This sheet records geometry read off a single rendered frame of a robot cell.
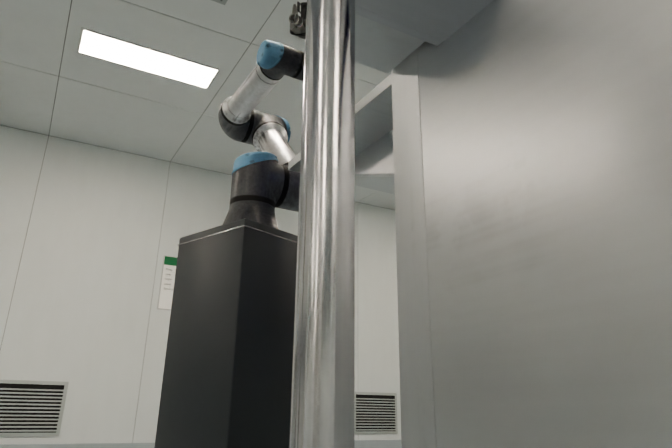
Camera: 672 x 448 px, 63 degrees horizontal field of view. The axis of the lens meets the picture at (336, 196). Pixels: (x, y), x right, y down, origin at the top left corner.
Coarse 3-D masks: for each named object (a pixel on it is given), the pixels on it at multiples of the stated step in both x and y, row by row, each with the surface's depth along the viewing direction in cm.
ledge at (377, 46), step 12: (360, 24) 72; (372, 24) 72; (360, 36) 75; (372, 36) 75; (384, 36) 75; (396, 36) 75; (408, 36) 74; (360, 48) 77; (372, 48) 77; (384, 48) 77; (396, 48) 77; (408, 48) 77; (360, 60) 80; (372, 60) 80; (384, 60) 80; (396, 60) 80
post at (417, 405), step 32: (416, 64) 77; (416, 96) 76; (416, 128) 74; (416, 160) 73; (416, 192) 71; (416, 224) 70; (416, 256) 69; (416, 288) 68; (416, 320) 66; (416, 352) 65; (416, 384) 64; (416, 416) 63
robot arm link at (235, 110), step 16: (272, 48) 144; (288, 48) 147; (272, 64) 145; (288, 64) 147; (256, 80) 154; (272, 80) 152; (240, 96) 163; (256, 96) 160; (224, 112) 171; (240, 112) 168; (224, 128) 176; (240, 128) 176
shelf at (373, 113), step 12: (384, 84) 87; (372, 96) 90; (384, 96) 89; (360, 108) 93; (372, 108) 92; (384, 108) 92; (360, 120) 96; (372, 120) 96; (384, 120) 96; (360, 132) 100; (372, 132) 100; (384, 132) 100; (360, 144) 105; (300, 156) 112; (288, 168) 116; (360, 180) 121; (372, 180) 121; (384, 180) 121
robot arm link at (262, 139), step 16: (256, 112) 181; (256, 128) 178; (272, 128) 177; (288, 128) 184; (256, 144) 178; (272, 144) 168; (288, 144) 170; (288, 160) 158; (288, 192) 144; (288, 208) 148
